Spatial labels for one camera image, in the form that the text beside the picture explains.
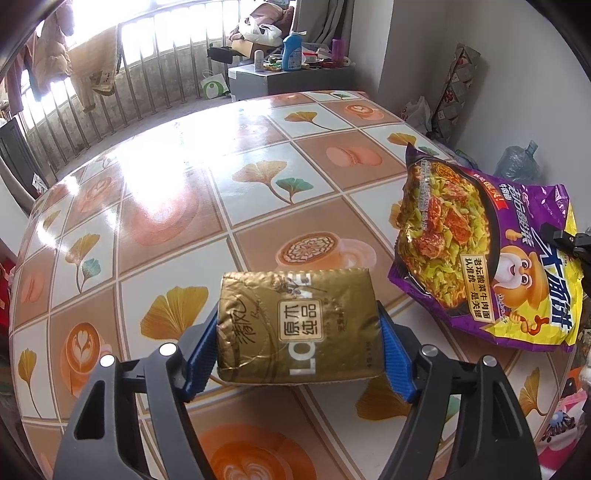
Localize empty blue water jug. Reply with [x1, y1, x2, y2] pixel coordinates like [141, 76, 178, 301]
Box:
[494, 141, 541, 183]

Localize grey curtain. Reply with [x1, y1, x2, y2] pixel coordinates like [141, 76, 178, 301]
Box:
[295, 0, 393, 49]

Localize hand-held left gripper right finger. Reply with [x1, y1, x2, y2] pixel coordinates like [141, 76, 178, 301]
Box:
[376, 300, 542, 480]

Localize blue detergent bottle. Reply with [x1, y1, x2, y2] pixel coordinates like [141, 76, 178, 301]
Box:
[281, 32, 303, 71]

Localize dark metal cabinet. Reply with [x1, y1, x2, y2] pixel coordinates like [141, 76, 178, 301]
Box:
[0, 117, 38, 195]

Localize hanging brown jacket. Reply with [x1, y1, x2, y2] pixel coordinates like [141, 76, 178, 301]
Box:
[0, 0, 75, 112]

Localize gold tissue packet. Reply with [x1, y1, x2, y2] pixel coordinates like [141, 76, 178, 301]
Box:
[216, 267, 385, 386]

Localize white paper bag green logo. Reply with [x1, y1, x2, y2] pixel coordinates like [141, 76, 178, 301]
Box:
[199, 69, 230, 99]

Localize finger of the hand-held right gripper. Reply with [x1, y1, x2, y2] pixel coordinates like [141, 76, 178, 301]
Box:
[551, 226, 591, 266]

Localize grey cabinet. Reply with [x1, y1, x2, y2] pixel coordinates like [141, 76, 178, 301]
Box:
[228, 62, 356, 102]

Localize metal balcony railing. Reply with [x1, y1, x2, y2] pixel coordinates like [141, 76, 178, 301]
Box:
[9, 2, 301, 181]

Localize rolled printed mat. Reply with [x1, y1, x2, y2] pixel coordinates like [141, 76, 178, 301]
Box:
[434, 43, 483, 144]

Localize white and pink cloth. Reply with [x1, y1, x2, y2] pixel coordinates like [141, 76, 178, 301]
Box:
[540, 364, 591, 462]

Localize purple instant noodle bag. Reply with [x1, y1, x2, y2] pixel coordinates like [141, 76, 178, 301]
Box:
[387, 143, 580, 354]

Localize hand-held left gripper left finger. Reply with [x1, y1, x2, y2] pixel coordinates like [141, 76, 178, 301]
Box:
[54, 305, 222, 480]

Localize white plastic bag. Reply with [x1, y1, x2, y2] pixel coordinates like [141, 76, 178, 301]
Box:
[402, 96, 432, 134]

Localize pile of clothes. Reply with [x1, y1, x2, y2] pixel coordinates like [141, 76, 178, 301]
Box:
[226, 2, 296, 51]

